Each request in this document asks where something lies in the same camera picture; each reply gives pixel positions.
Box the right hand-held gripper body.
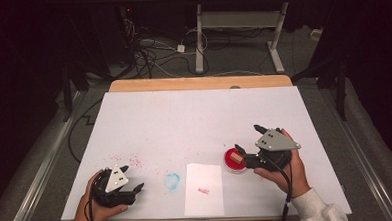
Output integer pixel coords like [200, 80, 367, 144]
[243, 127, 303, 174]

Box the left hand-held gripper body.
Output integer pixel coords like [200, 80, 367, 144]
[90, 163, 137, 209]

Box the wooden stamp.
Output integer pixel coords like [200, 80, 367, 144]
[229, 151, 244, 165]

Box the white paper sheet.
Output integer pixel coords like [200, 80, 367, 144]
[181, 161, 226, 218]

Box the person's right hand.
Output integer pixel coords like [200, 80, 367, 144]
[251, 128, 313, 201]

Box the person's left hand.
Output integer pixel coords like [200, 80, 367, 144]
[73, 168, 130, 221]

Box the black metal stand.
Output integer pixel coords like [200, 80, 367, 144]
[291, 55, 351, 124]

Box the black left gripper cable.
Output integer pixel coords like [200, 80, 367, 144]
[82, 169, 105, 221]

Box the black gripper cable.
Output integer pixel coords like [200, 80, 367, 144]
[265, 154, 296, 221]
[82, 169, 105, 221]

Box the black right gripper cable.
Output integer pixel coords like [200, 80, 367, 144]
[265, 154, 296, 221]

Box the long black floor cable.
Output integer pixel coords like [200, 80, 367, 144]
[64, 98, 106, 164]

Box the bundle of black floor cables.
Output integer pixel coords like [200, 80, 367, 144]
[119, 9, 214, 81]

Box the white metal desk frame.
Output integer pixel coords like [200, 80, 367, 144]
[178, 0, 337, 79]

